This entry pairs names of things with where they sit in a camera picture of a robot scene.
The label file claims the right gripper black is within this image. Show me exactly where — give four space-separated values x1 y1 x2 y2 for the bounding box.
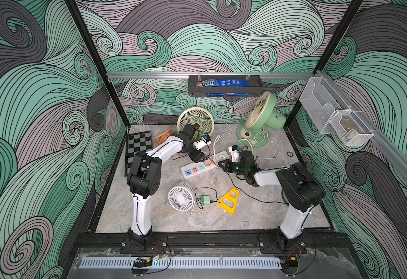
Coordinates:
220 158 248 176

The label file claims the white power strip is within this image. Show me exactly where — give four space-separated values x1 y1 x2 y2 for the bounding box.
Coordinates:
180 151 231 179

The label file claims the green USB adapter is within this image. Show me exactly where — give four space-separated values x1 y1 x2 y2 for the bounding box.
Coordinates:
200 195 212 206

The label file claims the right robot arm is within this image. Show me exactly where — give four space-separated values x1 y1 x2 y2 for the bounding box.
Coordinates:
217 151 325 252

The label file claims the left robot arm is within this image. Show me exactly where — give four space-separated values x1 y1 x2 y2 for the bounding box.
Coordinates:
127 124 207 251

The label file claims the cream round desk fan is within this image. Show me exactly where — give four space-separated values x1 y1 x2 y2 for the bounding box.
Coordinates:
177 107 215 141

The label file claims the white small fan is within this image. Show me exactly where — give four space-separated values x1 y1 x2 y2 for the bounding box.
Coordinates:
167 181 197 212

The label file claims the green desk fan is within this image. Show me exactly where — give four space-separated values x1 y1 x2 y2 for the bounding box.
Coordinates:
237 91 287 149

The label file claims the chessboard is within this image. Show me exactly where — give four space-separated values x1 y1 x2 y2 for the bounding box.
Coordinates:
125 130 154 177

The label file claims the blue snack packet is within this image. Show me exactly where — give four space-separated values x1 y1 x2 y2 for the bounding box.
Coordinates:
195 79 248 88

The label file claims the clear plastic bin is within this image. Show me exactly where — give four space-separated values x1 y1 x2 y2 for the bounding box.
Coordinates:
299 77 374 148

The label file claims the white ventilation grille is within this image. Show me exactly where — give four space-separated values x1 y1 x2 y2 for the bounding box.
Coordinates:
79 256 281 270

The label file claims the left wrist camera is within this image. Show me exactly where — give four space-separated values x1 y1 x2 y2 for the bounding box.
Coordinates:
193 135 212 150

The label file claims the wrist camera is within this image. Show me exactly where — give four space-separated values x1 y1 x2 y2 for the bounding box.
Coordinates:
229 145 241 163
193 135 212 150

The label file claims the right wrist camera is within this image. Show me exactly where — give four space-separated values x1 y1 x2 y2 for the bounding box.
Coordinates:
229 145 241 163

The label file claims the black USB cable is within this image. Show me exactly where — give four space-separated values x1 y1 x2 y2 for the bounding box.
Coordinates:
192 163 289 210

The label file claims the white fan power cable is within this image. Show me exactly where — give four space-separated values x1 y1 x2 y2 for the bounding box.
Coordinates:
212 121 281 161

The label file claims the yellow triangle frame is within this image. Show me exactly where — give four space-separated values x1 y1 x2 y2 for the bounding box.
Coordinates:
217 188 240 215

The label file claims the black wall basket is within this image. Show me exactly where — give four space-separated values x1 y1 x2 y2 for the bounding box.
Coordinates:
188 74 266 96

